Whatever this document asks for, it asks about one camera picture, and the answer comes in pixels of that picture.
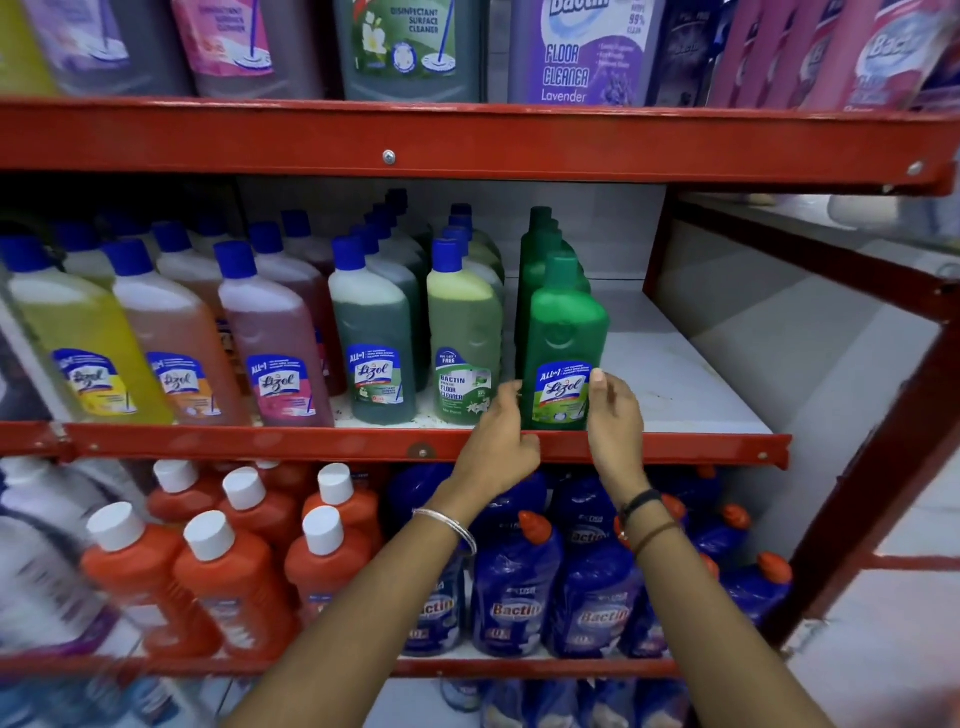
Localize grey bottle purple label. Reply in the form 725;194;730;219
21;0;195;99

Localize person's right forearm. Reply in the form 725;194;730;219
621;483;835;728

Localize red metal shelf rack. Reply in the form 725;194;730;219
0;96;960;684

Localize row of blue refill packets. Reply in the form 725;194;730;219
441;678;693;728

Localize dark green cleaner bottle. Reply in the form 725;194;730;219
327;236;420;427

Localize pink cleaner bottle blue cap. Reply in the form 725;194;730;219
215;240;336;429

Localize silver bangle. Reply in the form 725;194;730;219
411;507;480;557

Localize yellow cleaner bottle blue cap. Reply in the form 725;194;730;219
0;235;175;428

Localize grey bottle pink label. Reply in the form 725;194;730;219
169;0;325;101

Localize group of orange white-capped bottles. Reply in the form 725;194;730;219
80;457;386;663

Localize group of blue orange-capped bottles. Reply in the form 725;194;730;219
385;462;795;662

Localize white container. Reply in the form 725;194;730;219
827;193;960;243

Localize lavender floor cleaner bottle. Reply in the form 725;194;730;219
508;0;666;107

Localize dark blue refill pouch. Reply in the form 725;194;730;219
647;0;723;108

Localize person's right hand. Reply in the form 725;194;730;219
586;369;652;505

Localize plain green cleaner bottle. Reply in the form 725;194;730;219
515;223;594;380

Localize blue and white packets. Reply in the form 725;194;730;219
0;673;220;728

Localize rows of blue-capped bottles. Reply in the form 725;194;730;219
52;187;508;399

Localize grey bottle green label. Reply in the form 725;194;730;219
333;0;490;105

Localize person's left forearm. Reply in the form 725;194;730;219
223;487;481;728

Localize peach cleaner bottle blue cap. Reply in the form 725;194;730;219
103;239;250;428

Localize white cleaner bottle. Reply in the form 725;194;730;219
0;456;132;541
0;516;125;655

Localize green cleaner bottle blue label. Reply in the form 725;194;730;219
522;251;611;433

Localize large yellow bottle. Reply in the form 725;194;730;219
0;0;60;97

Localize light green cleaner bottle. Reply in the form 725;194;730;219
426;238;504;427

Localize black wrist band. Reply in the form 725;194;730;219
618;489;666;526

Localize large pink cleaner bottle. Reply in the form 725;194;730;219
801;0;960;114

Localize person's left hand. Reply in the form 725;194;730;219
431;378;543;530

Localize brown thread wrist band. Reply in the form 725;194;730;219
633;520;684;557

